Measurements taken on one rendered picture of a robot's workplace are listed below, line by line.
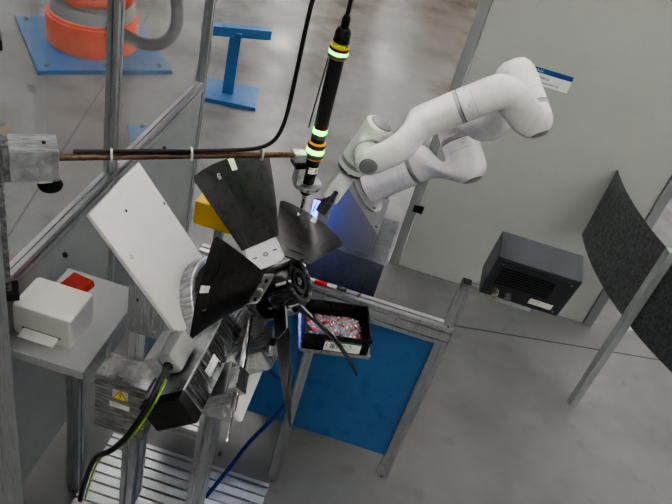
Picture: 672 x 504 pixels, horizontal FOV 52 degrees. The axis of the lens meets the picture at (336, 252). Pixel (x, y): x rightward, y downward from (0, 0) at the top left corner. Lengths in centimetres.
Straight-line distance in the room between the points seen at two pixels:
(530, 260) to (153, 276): 109
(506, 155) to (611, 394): 133
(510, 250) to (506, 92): 54
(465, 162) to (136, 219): 104
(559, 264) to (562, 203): 160
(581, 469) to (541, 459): 19
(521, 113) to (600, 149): 176
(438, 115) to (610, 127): 187
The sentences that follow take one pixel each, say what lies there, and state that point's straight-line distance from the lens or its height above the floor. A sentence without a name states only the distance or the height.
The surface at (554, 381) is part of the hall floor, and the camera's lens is 375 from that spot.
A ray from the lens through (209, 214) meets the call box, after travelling 226.
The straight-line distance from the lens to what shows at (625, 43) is 345.
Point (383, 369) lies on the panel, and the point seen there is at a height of 57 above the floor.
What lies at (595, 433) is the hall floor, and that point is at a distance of 362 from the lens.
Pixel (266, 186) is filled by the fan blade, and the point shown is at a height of 138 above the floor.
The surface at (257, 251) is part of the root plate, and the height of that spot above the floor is 126.
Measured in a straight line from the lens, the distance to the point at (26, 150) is 149.
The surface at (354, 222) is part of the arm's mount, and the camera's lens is 236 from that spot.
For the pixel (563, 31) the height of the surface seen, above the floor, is 150.
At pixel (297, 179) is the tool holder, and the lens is 168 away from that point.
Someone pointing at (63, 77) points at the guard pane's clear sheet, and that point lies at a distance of 203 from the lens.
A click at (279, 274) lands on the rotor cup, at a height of 125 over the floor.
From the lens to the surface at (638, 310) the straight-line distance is 331.
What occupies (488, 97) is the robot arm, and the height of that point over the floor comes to 171.
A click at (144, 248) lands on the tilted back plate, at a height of 124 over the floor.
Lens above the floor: 235
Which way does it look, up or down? 36 degrees down
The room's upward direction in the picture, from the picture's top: 16 degrees clockwise
